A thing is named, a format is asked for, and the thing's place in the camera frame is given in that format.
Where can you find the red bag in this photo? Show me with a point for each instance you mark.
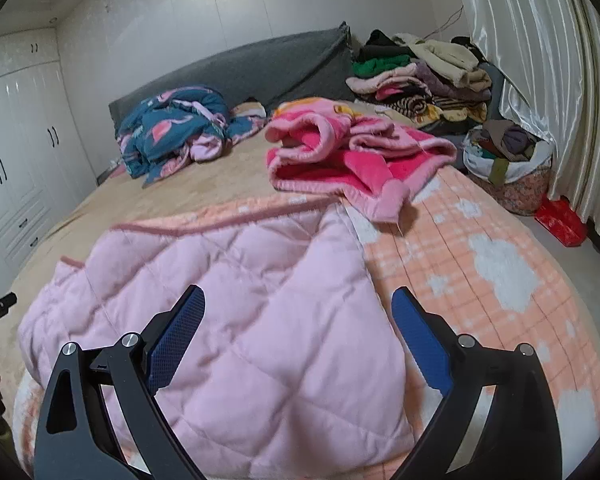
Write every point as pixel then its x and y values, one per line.
pixel 560 220

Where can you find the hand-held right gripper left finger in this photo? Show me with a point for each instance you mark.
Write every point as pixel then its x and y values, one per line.
pixel 177 335

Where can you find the floral laundry basket with clothes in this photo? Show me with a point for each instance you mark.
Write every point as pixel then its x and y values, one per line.
pixel 515 180

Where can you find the white satin curtain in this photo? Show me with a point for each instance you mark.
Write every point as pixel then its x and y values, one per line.
pixel 540 60

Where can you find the teal floral quilt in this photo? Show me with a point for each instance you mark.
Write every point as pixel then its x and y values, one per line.
pixel 170 125

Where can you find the pink quilted jacket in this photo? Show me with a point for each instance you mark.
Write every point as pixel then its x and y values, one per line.
pixel 255 310

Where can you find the bed with tan sheet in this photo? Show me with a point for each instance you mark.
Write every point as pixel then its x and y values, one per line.
pixel 205 185

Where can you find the grey headboard cushion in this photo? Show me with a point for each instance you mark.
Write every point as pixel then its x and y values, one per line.
pixel 280 65

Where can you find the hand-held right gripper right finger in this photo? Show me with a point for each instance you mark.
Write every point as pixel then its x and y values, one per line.
pixel 422 335

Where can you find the pile of folded clothes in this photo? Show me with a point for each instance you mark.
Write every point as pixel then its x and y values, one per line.
pixel 430 70

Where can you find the hot pink fleece blanket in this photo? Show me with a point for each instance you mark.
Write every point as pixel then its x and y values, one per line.
pixel 340 170

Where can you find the orange checked cloud blanket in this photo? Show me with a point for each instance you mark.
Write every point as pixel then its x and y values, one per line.
pixel 480 240

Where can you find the white wardrobe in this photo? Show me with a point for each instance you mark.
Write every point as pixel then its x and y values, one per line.
pixel 25 160

